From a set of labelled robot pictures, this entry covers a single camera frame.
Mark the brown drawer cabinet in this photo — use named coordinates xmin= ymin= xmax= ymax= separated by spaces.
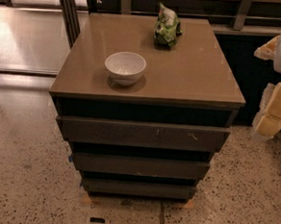
xmin=41 ymin=9 xmax=252 ymax=209

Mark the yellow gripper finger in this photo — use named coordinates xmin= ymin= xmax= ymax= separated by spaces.
xmin=253 ymin=36 xmax=279 ymax=61

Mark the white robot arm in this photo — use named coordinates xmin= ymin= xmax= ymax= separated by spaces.
xmin=252 ymin=34 xmax=281 ymax=141

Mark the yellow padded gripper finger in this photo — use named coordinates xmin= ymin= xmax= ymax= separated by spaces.
xmin=254 ymin=82 xmax=281 ymax=138

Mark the green crumpled chip bag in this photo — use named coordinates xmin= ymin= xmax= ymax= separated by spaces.
xmin=153 ymin=3 xmax=183 ymax=47

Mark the dark metal post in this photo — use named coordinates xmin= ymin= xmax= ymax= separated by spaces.
xmin=60 ymin=0 xmax=80 ymax=47

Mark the white ceramic bowl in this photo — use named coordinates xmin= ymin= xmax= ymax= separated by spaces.
xmin=104 ymin=51 xmax=147 ymax=87

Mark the metal railing frame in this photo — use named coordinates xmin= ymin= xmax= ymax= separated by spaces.
xmin=87 ymin=0 xmax=281 ymax=31

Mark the black tape floor marker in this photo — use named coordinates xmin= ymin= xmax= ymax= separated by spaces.
xmin=89 ymin=217 xmax=106 ymax=224

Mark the grey drawer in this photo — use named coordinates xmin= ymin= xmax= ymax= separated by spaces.
xmin=82 ymin=178 xmax=197 ymax=199
xmin=72 ymin=153 xmax=209 ymax=180
xmin=57 ymin=116 xmax=230 ymax=152

